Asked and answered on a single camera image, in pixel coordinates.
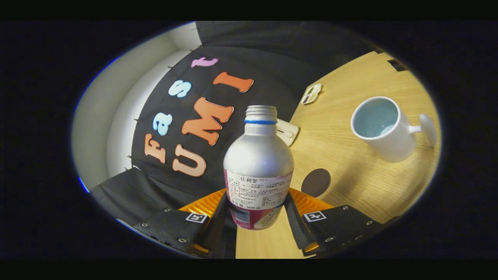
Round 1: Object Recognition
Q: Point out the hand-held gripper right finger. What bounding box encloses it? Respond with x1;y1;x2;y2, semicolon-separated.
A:
284;188;401;257

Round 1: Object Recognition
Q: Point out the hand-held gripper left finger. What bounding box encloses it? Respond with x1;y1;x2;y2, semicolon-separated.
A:
132;189;238;259

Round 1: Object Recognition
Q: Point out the dark brown round coaster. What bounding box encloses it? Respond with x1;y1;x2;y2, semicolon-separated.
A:
301;168;331;198

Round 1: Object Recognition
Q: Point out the white cup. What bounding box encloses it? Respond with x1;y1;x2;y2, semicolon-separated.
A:
350;96;437;163

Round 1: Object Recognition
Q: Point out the silver juice bottle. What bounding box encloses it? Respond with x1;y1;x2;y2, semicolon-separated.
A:
223;105;295;231

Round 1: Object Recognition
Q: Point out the wooden table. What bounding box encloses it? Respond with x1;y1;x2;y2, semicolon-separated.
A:
236;51;442;259

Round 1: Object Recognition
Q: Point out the white toaster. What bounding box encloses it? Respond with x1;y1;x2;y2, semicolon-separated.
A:
275;119;300;147

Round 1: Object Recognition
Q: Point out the white compartment tray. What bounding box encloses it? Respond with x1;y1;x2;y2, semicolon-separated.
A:
302;84;323;105

